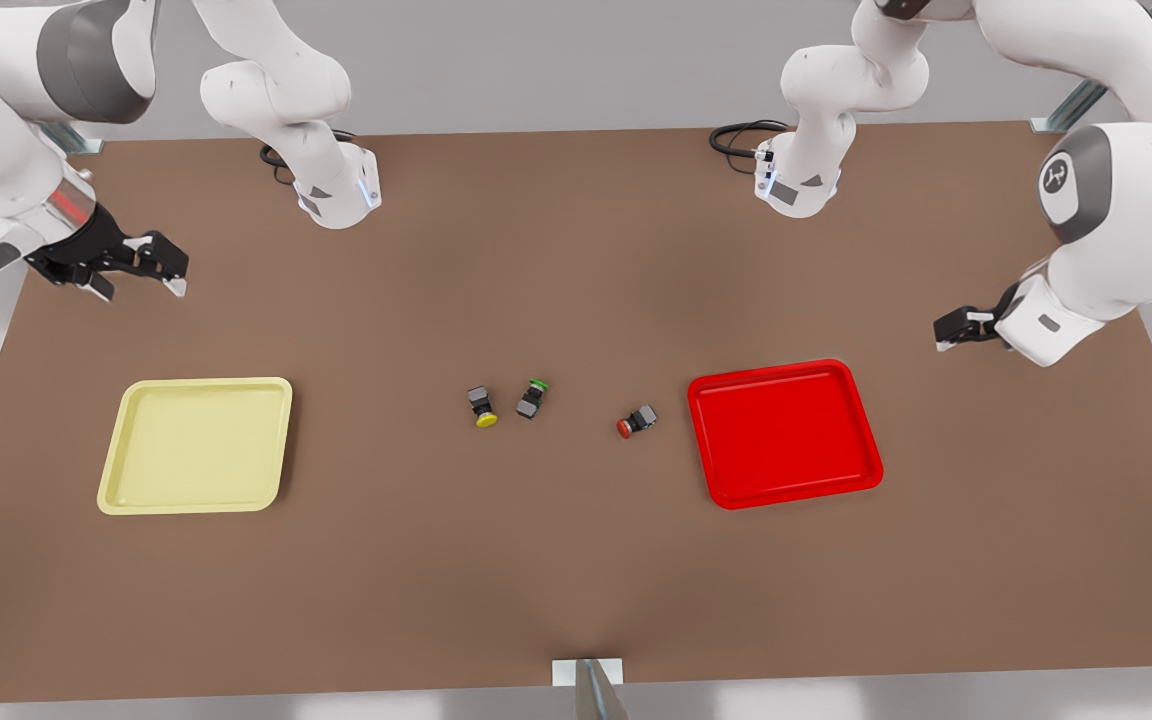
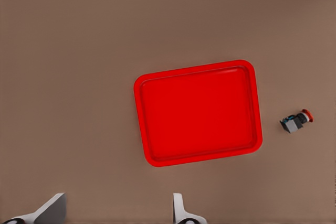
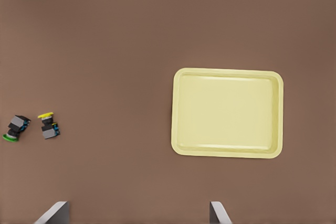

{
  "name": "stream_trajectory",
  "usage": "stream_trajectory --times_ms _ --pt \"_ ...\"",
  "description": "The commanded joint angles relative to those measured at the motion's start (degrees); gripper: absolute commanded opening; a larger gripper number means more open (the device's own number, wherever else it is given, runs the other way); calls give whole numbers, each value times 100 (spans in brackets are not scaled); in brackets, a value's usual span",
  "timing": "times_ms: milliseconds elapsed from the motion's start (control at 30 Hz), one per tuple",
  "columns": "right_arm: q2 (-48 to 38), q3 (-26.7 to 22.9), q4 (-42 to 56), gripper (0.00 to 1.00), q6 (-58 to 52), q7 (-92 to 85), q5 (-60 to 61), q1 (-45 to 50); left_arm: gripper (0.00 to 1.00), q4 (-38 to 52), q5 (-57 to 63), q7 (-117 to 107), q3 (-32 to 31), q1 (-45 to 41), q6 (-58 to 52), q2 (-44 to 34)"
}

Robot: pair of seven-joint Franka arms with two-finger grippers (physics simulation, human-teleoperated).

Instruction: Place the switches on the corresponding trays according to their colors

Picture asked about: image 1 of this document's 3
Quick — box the pale yellow square tray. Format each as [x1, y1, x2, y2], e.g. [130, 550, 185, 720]
[97, 377, 294, 516]

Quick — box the red square tray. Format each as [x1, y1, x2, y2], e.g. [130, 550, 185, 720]
[687, 359, 885, 511]

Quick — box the black right arm cable loop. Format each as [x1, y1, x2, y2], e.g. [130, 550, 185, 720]
[259, 129, 358, 187]

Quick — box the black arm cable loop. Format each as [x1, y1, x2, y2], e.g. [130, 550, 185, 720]
[259, 129, 358, 187]
[709, 120, 793, 177]

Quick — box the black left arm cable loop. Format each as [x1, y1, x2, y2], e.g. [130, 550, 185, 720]
[709, 120, 793, 177]

